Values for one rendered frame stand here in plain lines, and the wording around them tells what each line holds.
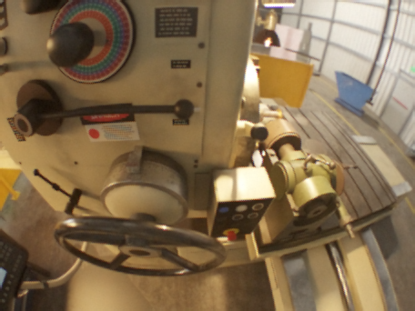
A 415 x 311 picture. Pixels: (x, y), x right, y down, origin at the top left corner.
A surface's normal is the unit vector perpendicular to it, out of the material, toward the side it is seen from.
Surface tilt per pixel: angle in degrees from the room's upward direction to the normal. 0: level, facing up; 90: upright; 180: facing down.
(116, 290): 0
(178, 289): 0
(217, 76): 90
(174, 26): 90
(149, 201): 63
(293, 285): 0
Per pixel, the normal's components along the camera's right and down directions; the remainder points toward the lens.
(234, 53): 0.10, 0.68
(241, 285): 0.07, -0.73
